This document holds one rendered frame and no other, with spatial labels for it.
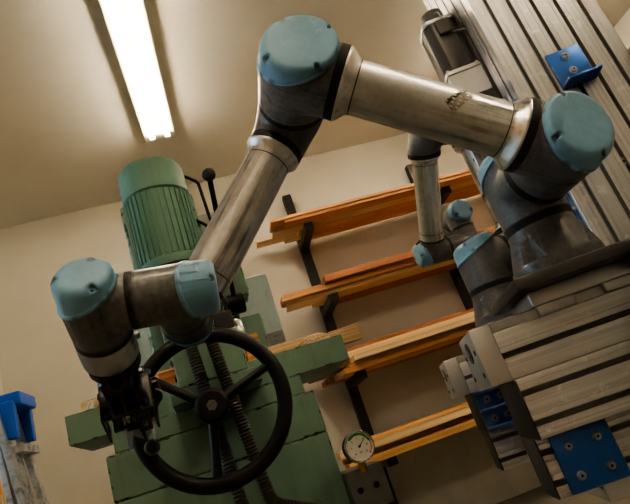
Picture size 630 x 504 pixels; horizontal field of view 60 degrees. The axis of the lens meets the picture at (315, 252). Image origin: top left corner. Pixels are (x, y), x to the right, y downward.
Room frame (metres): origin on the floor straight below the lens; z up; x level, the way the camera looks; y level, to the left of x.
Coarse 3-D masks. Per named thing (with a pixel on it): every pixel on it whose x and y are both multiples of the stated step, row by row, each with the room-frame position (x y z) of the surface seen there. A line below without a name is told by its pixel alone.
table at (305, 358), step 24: (336, 336) 1.24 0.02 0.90; (288, 360) 1.21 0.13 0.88; (312, 360) 1.22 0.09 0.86; (336, 360) 1.23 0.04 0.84; (216, 384) 1.07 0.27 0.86; (264, 384) 1.19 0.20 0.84; (96, 408) 1.10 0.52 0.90; (168, 408) 1.13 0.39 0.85; (72, 432) 1.08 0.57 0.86; (96, 432) 1.09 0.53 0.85
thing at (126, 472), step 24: (264, 408) 1.18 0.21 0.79; (312, 408) 1.21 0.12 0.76; (192, 432) 1.14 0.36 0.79; (264, 432) 1.18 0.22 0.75; (312, 432) 1.21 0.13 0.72; (120, 456) 1.10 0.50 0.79; (168, 456) 1.13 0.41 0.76; (192, 456) 1.14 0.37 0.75; (240, 456) 1.16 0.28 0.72; (120, 480) 1.10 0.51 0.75; (144, 480) 1.11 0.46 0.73
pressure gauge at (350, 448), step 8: (352, 432) 1.16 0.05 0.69; (360, 432) 1.17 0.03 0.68; (344, 440) 1.17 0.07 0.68; (352, 440) 1.16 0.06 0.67; (360, 440) 1.17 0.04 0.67; (368, 440) 1.17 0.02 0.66; (344, 448) 1.16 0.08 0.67; (352, 448) 1.16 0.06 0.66; (360, 448) 1.17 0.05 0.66; (368, 448) 1.17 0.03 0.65; (352, 456) 1.16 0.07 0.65; (360, 456) 1.17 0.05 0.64; (368, 456) 1.17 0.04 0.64; (360, 464) 1.19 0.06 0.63
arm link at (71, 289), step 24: (72, 264) 0.60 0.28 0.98; (96, 264) 0.60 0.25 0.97; (72, 288) 0.58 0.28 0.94; (96, 288) 0.59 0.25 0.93; (120, 288) 0.61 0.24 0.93; (72, 312) 0.60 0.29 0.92; (96, 312) 0.61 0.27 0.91; (120, 312) 0.62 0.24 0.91; (72, 336) 0.64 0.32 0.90; (96, 336) 0.63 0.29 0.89; (120, 336) 0.66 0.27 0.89
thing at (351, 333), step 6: (354, 324) 1.42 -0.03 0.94; (336, 330) 1.40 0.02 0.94; (342, 330) 1.41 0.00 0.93; (348, 330) 1.41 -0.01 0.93; (354, 330) 1.41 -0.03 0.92; (342, 336) 1.40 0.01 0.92; (348, 336) 1.41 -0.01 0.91; (354, 336) 1.41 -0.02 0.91; (360, 336) 1.42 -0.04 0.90; (294, 342) 1.37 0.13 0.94; (300, 342) 1.37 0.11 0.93; (348, 342) 1.41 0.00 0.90; (276, 348) 1.36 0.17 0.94; (282, 348) 1.36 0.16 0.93; (288, 348) 1.36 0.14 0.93
